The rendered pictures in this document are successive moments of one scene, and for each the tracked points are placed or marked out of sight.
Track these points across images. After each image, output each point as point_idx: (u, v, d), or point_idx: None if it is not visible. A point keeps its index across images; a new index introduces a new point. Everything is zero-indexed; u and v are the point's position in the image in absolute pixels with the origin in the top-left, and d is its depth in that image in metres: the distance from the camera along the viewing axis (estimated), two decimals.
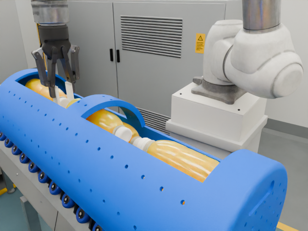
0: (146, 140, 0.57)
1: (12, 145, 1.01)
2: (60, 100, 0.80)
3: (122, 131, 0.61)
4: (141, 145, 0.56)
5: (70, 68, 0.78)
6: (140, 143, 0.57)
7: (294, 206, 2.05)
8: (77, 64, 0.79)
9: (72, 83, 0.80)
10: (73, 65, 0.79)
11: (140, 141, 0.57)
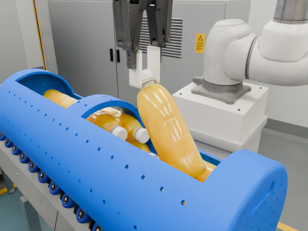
0: (151, 75, 0.51)
1: (12, 145, 1.01)
2: None
3: (116, 134, 0.64)
4: (145, 76, 0.50)
5: (161, 22, 0.49)
6: (144, 73, 0.50)
7: (294, 206, 2.05)
8: (169, 18, 0.50)
9: (159, 48, 0.51)
10: (162, 19, 0.50)
11: (145, 71, 0.50)
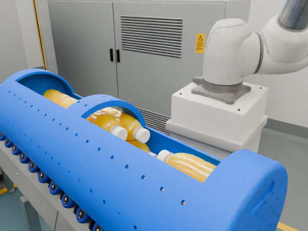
0: None
1: (12, 145, 1.01)
2: None
3: (116, 134, 0.64)
4: None
5: None
6: None
7: (294, 206, 2.05)
8: None
9: None
10: None
11: None
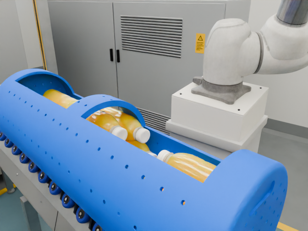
0: None
1: (12, 145, 1.01)
2: None
3: (116, 134, 0.64)
4: None
5: None
6: None
7: (294, 206, 2.05)
8: None
9: None
10: None
11: None
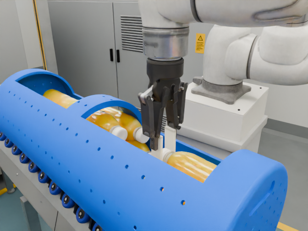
0: None
1: (12, 145, 1.01)
2: None
3: (116, 134, 0.64)
4: None
5: (177, 110, 0.59)
6: None
7: (294, 206, 2.05)
8: (183, 105, 0.61)
9: (174, 129, 0.62)
10: (177, 106, 0.61)
11: None
